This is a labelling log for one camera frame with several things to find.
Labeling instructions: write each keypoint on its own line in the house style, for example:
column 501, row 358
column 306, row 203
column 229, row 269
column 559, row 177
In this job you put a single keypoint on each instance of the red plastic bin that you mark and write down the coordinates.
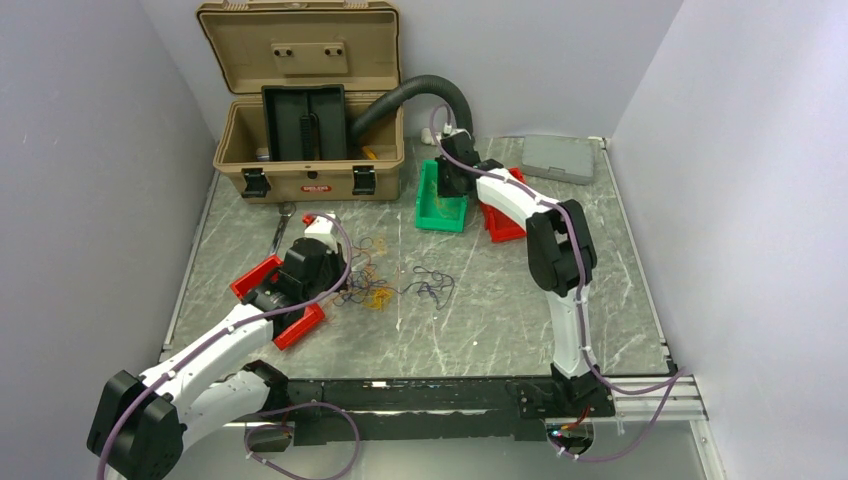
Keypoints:
column 500, row 227

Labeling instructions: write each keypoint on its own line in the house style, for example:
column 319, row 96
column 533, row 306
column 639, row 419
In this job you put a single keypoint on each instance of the black toolbox tray insert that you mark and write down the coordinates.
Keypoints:
column 305, row 123

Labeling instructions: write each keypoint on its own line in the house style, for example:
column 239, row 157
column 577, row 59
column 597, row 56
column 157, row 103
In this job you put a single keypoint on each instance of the red flat bin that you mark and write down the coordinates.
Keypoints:
column 294, row 330

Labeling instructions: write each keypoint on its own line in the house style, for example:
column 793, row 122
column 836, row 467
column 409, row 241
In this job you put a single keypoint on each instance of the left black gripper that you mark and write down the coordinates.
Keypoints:
column 336, row 258

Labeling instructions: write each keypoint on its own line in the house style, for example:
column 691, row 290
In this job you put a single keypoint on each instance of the metal wrench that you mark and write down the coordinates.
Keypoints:
column 286, row 210

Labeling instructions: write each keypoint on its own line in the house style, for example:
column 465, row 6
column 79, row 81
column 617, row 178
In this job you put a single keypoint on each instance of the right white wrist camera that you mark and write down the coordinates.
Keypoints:
column 448, row 130

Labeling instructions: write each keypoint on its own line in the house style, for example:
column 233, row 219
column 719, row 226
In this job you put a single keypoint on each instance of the yellow tool in toolbox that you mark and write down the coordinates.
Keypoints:
column 369, row 154

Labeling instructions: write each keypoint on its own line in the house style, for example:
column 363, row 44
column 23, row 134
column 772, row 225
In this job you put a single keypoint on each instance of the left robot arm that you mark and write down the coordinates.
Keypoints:
column 144, row 423

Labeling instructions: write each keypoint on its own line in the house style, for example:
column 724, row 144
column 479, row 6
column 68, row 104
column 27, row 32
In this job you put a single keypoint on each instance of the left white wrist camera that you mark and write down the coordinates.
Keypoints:
column 322, row 228

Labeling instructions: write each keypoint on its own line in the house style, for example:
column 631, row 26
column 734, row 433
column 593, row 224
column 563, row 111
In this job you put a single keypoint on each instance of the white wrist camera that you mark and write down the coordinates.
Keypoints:
column 322, row 228
column 448, row 130

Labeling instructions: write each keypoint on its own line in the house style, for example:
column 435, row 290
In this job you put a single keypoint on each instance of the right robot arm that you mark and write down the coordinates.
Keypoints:
column 561, row 257

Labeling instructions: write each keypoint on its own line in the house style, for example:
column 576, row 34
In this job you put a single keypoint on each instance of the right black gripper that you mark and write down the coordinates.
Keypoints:
column 443, row 190

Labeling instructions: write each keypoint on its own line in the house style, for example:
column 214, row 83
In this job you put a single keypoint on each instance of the green plastic bin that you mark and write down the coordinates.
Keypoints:
column 433, row 212

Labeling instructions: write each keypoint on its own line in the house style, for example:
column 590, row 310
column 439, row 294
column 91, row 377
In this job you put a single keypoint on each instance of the aluminium frame profile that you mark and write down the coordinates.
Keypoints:
column 683, row 402

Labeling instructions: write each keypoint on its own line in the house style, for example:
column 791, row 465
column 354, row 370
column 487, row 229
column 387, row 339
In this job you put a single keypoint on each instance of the grey plastic case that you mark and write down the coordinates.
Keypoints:
column 559, row 158

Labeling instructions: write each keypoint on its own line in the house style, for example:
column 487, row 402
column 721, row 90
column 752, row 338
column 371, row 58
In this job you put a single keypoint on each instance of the white pipe elbow fitting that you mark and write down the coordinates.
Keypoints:
column 428, row 137

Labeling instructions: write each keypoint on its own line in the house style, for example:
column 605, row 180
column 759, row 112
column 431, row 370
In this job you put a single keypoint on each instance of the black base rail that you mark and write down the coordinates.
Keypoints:
column 325, row 410

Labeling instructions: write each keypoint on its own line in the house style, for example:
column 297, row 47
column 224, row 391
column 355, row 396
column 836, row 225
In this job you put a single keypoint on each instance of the tan plastic toolbox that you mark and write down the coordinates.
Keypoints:
column 301, row 73

